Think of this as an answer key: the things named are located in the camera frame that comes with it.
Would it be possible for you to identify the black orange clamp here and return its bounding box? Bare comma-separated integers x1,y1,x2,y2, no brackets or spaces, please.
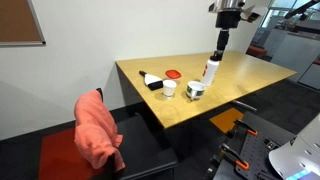
225,118,260,138
218,142,251,171

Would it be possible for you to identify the white water bottle black cap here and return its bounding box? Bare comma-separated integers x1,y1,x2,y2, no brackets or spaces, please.
200,50,224,87

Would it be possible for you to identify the red lidded plastic container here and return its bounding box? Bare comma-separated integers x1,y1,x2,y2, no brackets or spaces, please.
165,69,183,80

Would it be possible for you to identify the grey cabinet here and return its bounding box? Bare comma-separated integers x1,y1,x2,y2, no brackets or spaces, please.
297,62,320,91

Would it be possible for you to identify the white paper coffee cup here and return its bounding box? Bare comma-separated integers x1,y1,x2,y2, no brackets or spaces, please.
162,79,178,99

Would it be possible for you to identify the white and green mug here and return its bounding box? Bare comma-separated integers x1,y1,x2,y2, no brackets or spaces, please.
185,80,207,101

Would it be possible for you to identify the black overhead boom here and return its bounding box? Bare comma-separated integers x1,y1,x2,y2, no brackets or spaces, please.
284,0,320,20

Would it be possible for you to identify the cork board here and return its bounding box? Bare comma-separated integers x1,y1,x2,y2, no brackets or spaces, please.
0,0,47,47

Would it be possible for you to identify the red sofa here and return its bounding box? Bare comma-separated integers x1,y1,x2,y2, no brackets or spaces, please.
246,44,268,58

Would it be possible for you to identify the grey office partition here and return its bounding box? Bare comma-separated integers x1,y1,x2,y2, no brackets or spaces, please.
270,27,320,73

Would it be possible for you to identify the pink cloth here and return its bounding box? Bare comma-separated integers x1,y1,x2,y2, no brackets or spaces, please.
73,89,126,173

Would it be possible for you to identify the metal table bar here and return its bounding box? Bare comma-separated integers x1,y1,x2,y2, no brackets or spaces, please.
231,98,258,112

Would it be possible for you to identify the black chair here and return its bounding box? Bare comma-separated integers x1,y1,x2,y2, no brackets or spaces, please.
95,87,180,180

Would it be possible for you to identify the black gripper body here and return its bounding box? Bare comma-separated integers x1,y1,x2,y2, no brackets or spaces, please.
215,9,242,30

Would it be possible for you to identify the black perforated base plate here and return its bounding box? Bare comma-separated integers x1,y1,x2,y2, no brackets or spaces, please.
208,111,298,180

